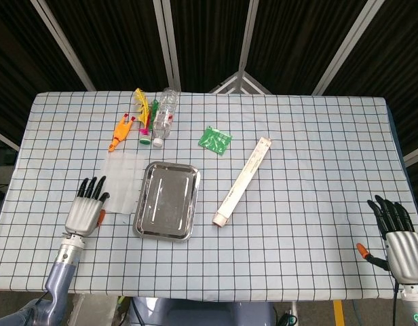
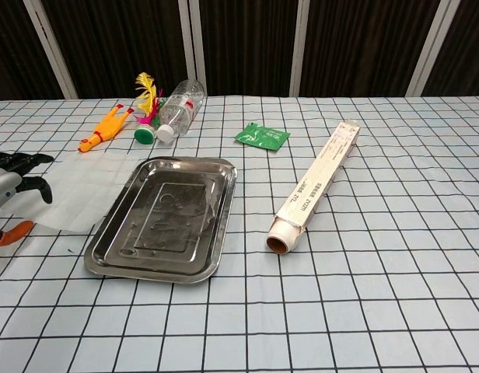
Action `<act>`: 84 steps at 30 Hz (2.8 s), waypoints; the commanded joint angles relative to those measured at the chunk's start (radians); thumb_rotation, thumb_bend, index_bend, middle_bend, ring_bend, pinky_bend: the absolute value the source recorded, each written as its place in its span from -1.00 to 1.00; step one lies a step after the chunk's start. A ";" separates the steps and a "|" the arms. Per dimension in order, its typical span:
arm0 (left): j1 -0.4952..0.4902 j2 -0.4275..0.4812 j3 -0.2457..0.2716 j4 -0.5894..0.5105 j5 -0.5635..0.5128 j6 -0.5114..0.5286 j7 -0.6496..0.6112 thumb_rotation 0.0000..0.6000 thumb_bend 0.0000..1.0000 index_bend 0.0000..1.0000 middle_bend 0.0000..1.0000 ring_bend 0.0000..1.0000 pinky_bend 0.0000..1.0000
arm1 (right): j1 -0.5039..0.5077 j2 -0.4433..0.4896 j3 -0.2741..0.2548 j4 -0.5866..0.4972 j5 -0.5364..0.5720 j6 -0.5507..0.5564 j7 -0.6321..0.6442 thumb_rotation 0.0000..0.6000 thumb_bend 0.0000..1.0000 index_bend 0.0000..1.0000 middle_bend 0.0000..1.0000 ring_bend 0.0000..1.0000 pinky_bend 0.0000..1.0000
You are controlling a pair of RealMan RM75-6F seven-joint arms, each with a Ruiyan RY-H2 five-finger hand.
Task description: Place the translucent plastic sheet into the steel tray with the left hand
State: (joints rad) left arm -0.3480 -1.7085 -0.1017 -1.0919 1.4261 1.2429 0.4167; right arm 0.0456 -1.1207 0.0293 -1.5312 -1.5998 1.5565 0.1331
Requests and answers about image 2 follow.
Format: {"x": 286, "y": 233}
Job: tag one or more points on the stainless steel rectangular tray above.
{"x": 165, "y": 217}

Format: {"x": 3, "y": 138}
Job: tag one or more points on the long parchment roll box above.
{"x": 321, "y": 175}

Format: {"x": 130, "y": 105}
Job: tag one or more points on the blue checked tablecloth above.
{"x": 340, "y": 303}

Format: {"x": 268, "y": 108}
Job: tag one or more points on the clear plastic bottle white cap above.
{"x": 181, "y": 109}

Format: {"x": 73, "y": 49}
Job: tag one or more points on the white screen frame post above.
{"x": 430, "y": 46}
{"x": 193, "y": 46}
{"x": 51, "y": 46}
{"x": 300, "y": 46}

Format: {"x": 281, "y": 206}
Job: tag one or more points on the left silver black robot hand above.
{"x": 4, "y": 186}

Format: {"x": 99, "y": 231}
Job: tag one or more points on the green foil sachet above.
{"x": 263, "y": 136}

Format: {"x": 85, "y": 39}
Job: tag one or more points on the translucent white baking paper sheet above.
{"x": 76, "y": 194}

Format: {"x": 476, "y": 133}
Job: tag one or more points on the dark brown screen panel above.
{"x": 10, "y": 46}
{"x": 119, "y": 39}
{"x": 465, "y": 46}
{"x": 364, "y": 46}
{"x": 247, "y": 46}

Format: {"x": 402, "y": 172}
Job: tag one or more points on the feather shuttlecock with green base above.
{"x": 143, "y": 134}

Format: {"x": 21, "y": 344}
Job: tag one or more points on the yellow rubber chicken toy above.
{"x": 105, "y": 127}

